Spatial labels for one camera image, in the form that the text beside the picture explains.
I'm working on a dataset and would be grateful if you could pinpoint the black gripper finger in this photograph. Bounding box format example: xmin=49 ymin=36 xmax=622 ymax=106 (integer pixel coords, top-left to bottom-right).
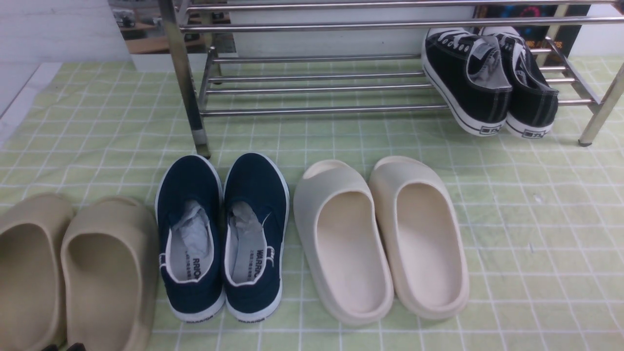
xmin=66 ymin=343 xmax=86 ymax=351

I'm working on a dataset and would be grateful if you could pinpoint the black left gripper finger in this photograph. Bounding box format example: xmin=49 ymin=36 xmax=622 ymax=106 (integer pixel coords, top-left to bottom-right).
xmin=42 ymin=344 xmax=58 ymax=351

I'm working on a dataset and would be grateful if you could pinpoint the black canvas sneaker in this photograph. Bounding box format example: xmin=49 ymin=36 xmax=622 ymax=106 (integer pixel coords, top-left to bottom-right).
xmin=421 ymin=27 xmax=512 ymax=137
xmin=480 ymin=27 xmax=559 ymax=139

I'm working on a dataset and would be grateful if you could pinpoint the metal shoe rack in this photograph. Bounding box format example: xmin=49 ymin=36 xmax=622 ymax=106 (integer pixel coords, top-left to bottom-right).
xmin=158 ymin=0 xmax=623 ymax=157

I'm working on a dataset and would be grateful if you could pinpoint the tan slipper far left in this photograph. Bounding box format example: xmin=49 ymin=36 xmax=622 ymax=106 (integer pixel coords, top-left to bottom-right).
xmin=0 ymin=193 xmax=74 ymax=351

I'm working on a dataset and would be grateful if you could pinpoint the tan slipper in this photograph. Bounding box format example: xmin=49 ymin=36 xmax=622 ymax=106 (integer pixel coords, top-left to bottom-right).
xmin=0 ymin=193 xmax=74 ymax=351
xmin=60 ymin=195 xmax=159 ymax=351

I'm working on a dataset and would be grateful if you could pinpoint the navy slip-on shoe left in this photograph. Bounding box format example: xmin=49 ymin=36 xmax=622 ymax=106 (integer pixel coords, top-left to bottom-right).
xmin=155 ymin=154 xmax=226 ymax=324

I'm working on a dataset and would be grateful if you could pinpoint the navy slip-on shoe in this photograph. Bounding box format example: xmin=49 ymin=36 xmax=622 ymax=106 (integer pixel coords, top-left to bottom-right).
xmin=223 ymin=153 xmax=290 ymax=324
xmin=155 ymin=154 xmax=226 ymax=324

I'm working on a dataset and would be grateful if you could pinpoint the navy slip-on shoe right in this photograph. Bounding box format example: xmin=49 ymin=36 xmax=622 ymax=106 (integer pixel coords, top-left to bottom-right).
xmin=223 ymin=153 xmax=290 ymax=324

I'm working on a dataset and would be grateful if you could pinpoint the cream slipper left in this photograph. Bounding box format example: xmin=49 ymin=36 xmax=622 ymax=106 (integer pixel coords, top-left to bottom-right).
xmin=293 ymin=159 xmax=394 ymax=325

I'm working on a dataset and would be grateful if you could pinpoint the cream slipper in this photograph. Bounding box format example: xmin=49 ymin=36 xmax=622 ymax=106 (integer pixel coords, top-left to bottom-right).
xmin=368 ymin=156 xmax=469 ymax=320
xmin=293 ymin=159 xmax=394 ymax=325

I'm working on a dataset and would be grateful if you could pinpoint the wooden shelf with devices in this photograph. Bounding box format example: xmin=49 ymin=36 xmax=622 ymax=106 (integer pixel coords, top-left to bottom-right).
xmin=108 ymin=0 xmax=236 ymax=54

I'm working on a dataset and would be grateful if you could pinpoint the cream slipper right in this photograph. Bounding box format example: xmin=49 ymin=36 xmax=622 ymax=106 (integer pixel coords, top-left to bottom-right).
xmin=368 ymin=156 xmax=469 ymax=320

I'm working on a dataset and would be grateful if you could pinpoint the dark poster board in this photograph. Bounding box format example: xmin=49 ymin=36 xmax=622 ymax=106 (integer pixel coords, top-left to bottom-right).
xmin=474 ymin=5 xmax=590 ymax=57

